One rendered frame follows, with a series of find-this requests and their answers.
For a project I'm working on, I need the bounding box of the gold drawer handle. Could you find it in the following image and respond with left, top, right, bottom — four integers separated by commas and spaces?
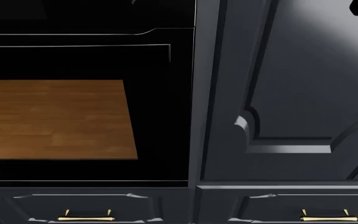
300, 208, 358, 223
57, 208, 116, 222

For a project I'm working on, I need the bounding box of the dark grey drawer front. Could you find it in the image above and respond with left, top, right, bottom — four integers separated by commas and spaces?
0, 187, 193, 224
196, 185, 358, 224

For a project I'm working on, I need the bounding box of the dark grey panelled cabinet door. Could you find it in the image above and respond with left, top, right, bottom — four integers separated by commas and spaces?
200, 0, 358, 181

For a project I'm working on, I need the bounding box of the black built-in oven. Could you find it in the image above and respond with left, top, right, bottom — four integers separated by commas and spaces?
0, 0, 197, 189

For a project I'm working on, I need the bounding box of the black oven door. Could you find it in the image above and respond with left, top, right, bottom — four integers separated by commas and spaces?
0, 27, 196, 182

